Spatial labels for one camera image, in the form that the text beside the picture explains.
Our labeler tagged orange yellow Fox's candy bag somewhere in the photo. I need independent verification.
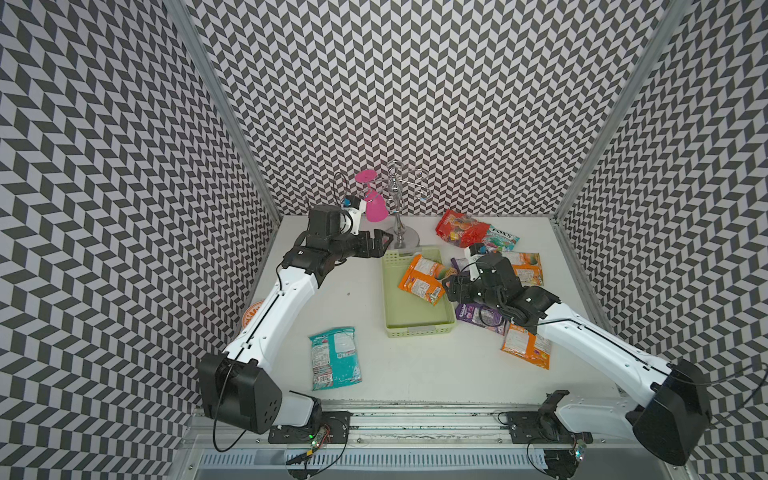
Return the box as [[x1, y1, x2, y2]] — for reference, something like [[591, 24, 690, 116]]
[[398, 254, 457, 305]]

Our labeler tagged purple candy bag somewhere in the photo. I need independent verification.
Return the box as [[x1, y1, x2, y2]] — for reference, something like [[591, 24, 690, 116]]
[[455, 303, 507, 335], [451, 257, 470, 276]]

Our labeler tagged light green plastic basket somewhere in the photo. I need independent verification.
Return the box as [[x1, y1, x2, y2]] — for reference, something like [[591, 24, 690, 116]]
[[381, 246, 457, 338]]

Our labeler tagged teal candy bag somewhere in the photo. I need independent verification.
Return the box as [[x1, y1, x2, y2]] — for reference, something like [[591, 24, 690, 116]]
[[309, 327, 362, 391]]

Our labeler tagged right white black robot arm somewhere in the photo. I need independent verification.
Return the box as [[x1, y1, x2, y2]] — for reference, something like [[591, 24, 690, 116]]
[[442, 253, 712, 466]]

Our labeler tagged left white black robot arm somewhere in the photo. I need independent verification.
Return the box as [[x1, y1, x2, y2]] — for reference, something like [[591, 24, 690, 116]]
[[198, 195, 393, 434]]

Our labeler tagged pink plastic wine glass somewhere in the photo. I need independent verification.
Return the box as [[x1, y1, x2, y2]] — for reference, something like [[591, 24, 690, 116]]
[[354, 169, 389, 223]]

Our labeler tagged orange candy bag upper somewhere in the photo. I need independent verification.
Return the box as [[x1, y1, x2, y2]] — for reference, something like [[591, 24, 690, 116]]
[[504, 252, 544, 287]]

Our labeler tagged green Fox's candy bag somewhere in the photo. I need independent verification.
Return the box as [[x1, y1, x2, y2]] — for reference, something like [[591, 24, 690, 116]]
[[482, 225, 520, 253]]

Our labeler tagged red candy bag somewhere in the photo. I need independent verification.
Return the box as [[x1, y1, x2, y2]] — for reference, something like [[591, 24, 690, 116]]
[[435, 209, 491, 248]]

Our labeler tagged orange candy bag lower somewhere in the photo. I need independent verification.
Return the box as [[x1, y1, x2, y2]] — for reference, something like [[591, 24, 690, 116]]
[[502, 324, 552, 370]]

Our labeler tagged silver metal glass rack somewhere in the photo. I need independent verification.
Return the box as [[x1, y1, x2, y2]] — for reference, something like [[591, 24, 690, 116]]
[[386, 160, 422, 252]]

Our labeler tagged orange patterned bowl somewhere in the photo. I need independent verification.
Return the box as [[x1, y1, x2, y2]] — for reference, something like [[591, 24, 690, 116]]
[[241, 301, 263, 329]]

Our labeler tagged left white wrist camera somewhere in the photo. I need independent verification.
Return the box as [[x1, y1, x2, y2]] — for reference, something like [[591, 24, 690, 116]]
[[341, 195, 367, 235]]

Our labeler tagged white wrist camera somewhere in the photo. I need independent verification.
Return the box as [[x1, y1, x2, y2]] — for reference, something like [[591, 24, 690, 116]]
[[341, 195, 367, 235], [465, 243, 487, 280]]

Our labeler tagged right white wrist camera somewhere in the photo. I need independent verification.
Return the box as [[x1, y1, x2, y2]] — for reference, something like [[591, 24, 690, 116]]
[[465, 243, 487, 280]]

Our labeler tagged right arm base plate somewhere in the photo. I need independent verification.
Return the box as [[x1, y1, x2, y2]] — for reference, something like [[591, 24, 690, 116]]
[[498, 411, 594, 445]]

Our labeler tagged aluminium front rail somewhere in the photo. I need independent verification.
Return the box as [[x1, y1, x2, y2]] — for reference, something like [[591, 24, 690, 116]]
[[179, 404, 685, 451]]

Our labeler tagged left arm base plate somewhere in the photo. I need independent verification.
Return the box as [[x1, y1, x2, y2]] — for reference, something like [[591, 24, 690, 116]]
[[268, 411, 352, 446]]

